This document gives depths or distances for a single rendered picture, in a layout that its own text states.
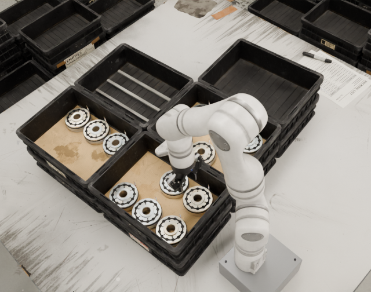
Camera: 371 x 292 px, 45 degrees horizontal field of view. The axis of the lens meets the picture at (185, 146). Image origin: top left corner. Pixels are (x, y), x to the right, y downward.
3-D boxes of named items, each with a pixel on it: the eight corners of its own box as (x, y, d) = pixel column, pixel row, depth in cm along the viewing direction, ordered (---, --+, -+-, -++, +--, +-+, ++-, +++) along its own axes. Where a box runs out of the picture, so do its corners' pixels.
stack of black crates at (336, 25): (375, 64, 278) (390, 20, 250) (347, 91, 267) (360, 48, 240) (321, 37, 297) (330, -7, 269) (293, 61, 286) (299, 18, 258)
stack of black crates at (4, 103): (43, 84, 293) (30, 58, 275) (69, 108, 279) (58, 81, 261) (-9, 120, 279) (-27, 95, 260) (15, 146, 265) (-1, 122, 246)
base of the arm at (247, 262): (268, 256, 145) (272, 236, 131) (251, 278, 141) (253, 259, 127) (245, 239, 149) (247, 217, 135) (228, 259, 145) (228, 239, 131)
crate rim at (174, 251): (233, 188, 148) (233, 185, 146) (176, 257, 136) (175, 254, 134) (145, 132, 165) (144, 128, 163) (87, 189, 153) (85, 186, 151)
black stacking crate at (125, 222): (233, 202, 156) (233, 186, 147) (179, 267, 144) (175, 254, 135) (149, 148, 173) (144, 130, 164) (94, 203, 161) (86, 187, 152)
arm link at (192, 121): (193, 94, 109) (169, 117, 107) (254, 85, 85) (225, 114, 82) (215, 123, 112) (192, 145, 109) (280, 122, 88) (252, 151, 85)
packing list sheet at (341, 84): (376, 79, 198) (376, 79, 197) (346, 110, 189) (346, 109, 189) (313, 47, 213) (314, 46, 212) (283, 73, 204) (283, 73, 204)
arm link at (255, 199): (263, 156, 106) (264, 192, 101) (269, 208, 128) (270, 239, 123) (224, 159, 108) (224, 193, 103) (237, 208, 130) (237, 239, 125)
